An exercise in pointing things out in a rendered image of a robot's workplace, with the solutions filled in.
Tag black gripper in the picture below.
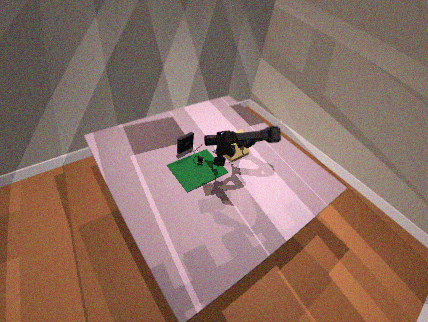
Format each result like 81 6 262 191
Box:
213 144 227 166

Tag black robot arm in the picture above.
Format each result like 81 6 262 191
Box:
204 126 281 158

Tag green circuit board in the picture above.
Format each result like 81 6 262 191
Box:
167 149 229 193

